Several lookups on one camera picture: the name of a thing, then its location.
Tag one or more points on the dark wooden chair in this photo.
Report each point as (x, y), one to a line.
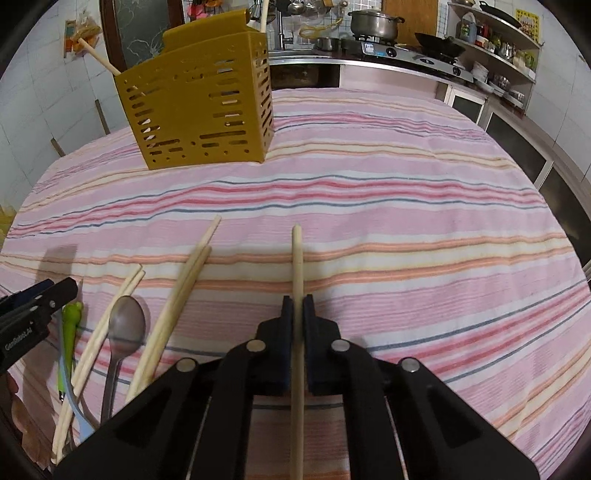
(138, 27)

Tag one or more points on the orange hanging bag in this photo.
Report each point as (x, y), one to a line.
(81, 34)

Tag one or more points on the small steel pot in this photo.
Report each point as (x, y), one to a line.
(327, 44)

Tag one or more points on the black wok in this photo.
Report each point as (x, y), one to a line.
(438, 46)

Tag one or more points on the green novelty pen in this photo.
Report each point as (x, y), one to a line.
(69, 332)

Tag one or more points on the wooden stick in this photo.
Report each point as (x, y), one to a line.
(57, 147)
(102, 117)

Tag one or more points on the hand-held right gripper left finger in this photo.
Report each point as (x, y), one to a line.
(288, 350)

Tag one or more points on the wooden chopstick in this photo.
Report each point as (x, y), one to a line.
(264, 16)
(97, 54)
(99, 323)
(298, 267)
(211, 230)
(107, 325)
(205, 255)

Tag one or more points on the yellow wall poster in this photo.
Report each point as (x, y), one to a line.
(527, 23)

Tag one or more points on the pink striped tablecloth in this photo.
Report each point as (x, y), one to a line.
(392, 207)

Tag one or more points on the metal spoon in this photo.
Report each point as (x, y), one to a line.
(127, 323)

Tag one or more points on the metal kitchen shelf rack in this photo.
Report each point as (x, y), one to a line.
(517, 85)

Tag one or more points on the steel cooking pot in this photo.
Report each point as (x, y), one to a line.
(374, 25)

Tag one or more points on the yellow slotted utensil holder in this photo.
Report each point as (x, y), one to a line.
(194, 115)

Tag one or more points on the light blue plastic utensil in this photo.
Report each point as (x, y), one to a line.
(87, 427)

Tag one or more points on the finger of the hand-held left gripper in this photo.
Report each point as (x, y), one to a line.
(57, 295)
(23, 297)

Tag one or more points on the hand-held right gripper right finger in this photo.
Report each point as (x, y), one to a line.
(313, 350)

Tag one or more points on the gas stove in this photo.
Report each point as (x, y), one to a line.
(406, 55)

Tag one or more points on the blue plastic bottle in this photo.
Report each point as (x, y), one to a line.
(467, 28)

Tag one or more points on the sink faucet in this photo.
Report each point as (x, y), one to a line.
(280, 27)

